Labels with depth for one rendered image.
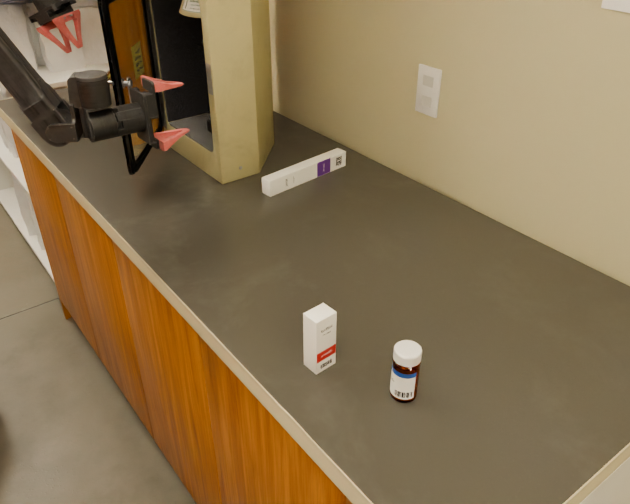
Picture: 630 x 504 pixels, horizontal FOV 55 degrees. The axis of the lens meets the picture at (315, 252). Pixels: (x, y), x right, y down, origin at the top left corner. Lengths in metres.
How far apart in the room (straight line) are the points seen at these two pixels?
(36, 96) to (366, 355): 0.75
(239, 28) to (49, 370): 1.57
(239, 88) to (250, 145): 0.15
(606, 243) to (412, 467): 0.66
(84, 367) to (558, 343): 1.84
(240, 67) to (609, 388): 1.00
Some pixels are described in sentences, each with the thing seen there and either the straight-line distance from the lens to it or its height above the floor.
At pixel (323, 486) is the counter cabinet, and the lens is 1.00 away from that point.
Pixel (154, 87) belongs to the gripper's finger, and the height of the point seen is 1.25.
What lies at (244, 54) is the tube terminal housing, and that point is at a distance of 1.47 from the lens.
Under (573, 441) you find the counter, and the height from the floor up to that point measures 0.94.
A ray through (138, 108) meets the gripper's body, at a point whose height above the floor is 1.21.
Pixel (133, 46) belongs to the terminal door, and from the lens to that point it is 1.56.
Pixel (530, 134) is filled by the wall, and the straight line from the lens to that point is 1.35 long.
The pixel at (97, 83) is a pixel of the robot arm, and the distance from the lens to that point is 1.21.
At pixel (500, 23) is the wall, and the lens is 1.36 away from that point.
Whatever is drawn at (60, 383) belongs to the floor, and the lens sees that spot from 2.47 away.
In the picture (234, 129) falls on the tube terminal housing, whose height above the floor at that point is 1.07.
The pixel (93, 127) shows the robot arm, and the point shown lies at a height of 1.20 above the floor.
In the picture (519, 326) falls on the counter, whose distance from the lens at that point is 1.11.
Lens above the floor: 1.62
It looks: 33 degrees down
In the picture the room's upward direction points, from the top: straight up
